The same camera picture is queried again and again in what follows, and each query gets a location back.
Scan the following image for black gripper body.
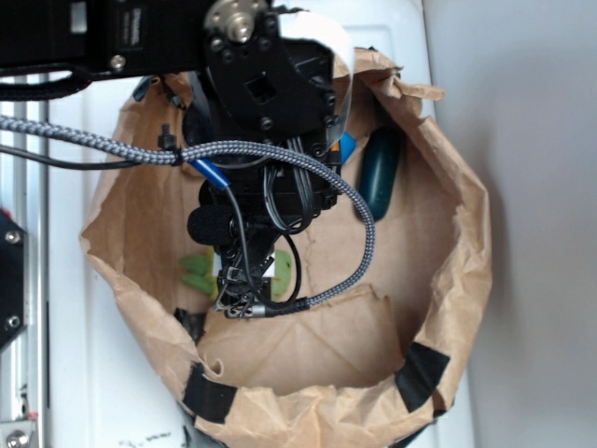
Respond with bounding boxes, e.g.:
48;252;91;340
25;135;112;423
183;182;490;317
182;83;352;253

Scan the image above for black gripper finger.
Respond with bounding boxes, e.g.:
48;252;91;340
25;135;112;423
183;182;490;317
214;232;275;319

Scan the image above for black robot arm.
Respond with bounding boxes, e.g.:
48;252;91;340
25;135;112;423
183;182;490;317
1;1;349;318

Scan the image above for green plush animal toy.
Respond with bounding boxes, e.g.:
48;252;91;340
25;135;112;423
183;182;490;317
178;248;293;302

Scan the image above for black foam microphone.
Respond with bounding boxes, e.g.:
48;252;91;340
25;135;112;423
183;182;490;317
187;205;233;245

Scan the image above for blue plastic bottle toy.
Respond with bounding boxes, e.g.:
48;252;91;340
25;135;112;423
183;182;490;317
339;132;356;164

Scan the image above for brown paper bag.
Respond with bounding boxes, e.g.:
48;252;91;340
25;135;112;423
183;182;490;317
80;49;492;447

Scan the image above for dark green plastic cucumber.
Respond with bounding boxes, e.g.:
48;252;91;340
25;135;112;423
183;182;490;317
357;126;404;221

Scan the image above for white plastic bin lid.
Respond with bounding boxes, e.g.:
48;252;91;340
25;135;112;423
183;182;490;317
46;0;476;448

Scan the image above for grey braided cable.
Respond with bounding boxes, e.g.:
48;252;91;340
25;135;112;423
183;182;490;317
0;115;377;318

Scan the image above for black metal bracket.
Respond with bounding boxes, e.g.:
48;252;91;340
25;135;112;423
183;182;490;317
0;208;29;353

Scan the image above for aluminium frame rail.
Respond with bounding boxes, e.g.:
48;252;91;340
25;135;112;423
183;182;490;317
0;74;53;448

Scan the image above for thin black cable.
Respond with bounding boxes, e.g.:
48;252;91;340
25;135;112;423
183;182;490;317
0;144;187;171

